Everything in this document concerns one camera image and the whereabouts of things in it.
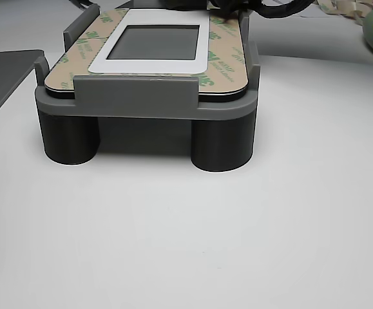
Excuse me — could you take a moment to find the tan 3M tape liner film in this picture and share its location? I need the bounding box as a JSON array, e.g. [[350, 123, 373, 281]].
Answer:
[[44, 8, 250, 96]]

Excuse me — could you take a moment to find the pile of peeled film strips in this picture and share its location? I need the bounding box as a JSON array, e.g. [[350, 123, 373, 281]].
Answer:
[[314, 0, 373, 26]]

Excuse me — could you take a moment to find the gray 3D-printed fixture holder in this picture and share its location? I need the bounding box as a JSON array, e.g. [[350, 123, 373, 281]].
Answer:
[[33, 5, 263, 173]]

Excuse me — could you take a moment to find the white framed display device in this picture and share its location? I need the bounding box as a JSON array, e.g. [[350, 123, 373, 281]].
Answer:
[[44, 8, 250, 104]]

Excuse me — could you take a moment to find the gray flat tray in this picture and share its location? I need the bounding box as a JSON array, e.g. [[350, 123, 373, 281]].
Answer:
[[0, 48, 47, 133]]

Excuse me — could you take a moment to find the black cable bundle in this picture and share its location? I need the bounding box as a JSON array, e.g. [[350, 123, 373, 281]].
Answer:
[[247, 0, 319, 22]]

